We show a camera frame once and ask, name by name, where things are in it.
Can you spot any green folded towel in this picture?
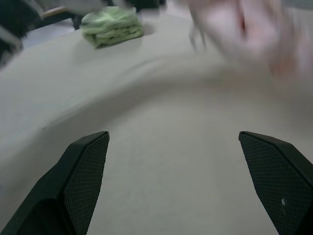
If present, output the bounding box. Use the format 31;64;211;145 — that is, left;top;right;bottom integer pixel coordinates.
80;6;145;50

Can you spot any pink towel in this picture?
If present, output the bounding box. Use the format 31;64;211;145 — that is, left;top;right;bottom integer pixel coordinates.
177;0;313;79

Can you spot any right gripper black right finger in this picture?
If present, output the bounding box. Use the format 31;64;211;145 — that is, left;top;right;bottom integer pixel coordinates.
238;131;313;235

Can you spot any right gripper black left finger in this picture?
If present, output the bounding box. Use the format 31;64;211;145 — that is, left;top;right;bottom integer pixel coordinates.
0;131;110;235

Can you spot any dark chair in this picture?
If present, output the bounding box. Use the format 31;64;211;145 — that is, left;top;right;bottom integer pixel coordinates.
0;0;83;38

